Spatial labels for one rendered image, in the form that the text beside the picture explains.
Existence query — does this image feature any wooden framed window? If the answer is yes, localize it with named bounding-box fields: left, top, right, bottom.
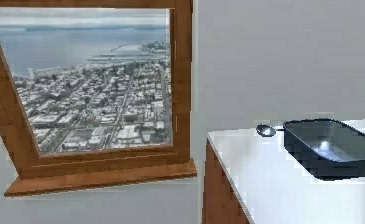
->
left=0, top=0, right=198, bottom=198

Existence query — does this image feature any black rectangular pan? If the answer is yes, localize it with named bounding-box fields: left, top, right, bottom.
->
left=282, top=118, right=365, bottom=182

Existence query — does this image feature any dark metal spoon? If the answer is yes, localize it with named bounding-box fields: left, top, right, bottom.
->
left=255, top=123, right=286, bottom=138

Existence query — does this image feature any wooden cabinet with white top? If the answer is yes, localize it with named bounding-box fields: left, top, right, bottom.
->
left=201, top=119, right=365, bottom=224

